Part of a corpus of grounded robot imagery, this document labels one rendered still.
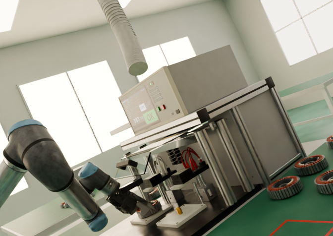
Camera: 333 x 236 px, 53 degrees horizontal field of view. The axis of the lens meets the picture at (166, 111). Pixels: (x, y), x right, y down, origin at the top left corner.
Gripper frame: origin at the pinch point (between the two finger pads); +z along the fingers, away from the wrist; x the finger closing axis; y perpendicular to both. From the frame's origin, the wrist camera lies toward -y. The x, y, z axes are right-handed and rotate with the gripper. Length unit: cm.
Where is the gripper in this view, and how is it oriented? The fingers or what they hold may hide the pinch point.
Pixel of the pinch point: (150, 209)
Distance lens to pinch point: 155.1
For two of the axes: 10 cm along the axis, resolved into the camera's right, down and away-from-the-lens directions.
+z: 7.4, 6.2, 2.7
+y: -4.5, 7.5, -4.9
